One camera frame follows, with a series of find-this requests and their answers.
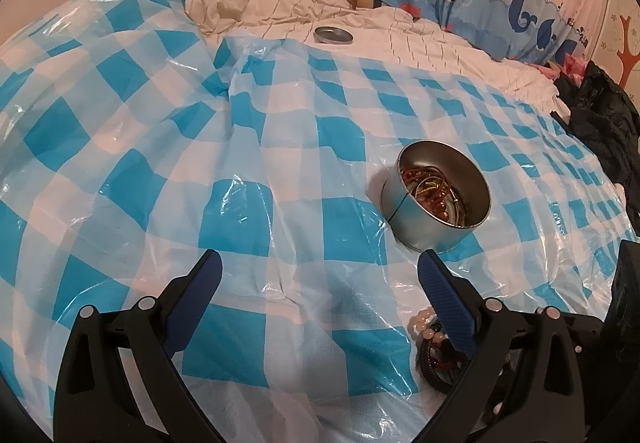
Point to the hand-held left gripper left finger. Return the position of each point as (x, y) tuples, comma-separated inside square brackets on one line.
[(197, 303)]

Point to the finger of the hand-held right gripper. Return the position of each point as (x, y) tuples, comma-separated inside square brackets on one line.
[(590, 338)]

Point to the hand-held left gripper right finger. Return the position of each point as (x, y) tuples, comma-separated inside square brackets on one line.
[(450, 303)]

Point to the round metal tin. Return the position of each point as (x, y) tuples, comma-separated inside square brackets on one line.
[(425, 233)]

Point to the gold bangle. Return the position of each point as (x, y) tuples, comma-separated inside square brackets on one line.
[(425, 184)]

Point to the black clothing pile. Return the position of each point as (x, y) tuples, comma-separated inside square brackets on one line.
[(605, 133)]

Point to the blue white checkered plastic sheet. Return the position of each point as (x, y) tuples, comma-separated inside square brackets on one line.
[(150, 148)]

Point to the pink cloth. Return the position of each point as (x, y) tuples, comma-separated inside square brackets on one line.
[(572, 68)]

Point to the round metal tin lid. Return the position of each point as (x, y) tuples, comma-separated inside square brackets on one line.
[(332, 35)]

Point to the tan object with dark band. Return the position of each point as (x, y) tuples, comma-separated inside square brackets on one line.
[(362, 0)]

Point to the orange tree wall sticker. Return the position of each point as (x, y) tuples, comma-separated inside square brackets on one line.
[(630, 58)]

